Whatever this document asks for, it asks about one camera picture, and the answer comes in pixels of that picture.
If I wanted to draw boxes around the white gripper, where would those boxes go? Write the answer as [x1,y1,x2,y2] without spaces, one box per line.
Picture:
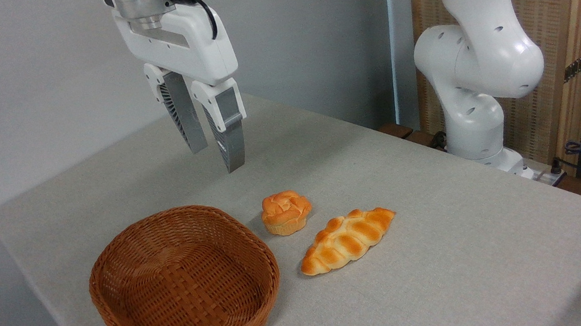
[112,0,254,185]

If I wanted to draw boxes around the round knotted bread bun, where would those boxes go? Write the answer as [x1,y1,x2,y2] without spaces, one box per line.
[259,187,316,239]

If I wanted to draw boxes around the brown woven wicker basket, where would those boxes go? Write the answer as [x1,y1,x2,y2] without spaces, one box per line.
[81,196,286,326]

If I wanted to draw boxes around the long braided bread loaf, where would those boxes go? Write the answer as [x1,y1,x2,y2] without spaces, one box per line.
[295,205,402,278]

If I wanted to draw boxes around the brown wooden bench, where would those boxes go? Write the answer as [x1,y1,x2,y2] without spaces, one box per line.
[376,116,449,158]

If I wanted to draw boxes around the white power strip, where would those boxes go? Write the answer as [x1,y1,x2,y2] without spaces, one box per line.
[521,155,568,190]

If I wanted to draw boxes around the black metal screen hinge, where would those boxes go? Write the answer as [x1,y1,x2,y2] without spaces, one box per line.
[560,50,581,84]

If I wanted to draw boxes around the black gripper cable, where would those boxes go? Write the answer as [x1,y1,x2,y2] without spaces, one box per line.
[168,0,220,45]

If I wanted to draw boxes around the white vertical wall conduit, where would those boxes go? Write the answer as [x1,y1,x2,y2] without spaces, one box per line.
[383,0,425,130]

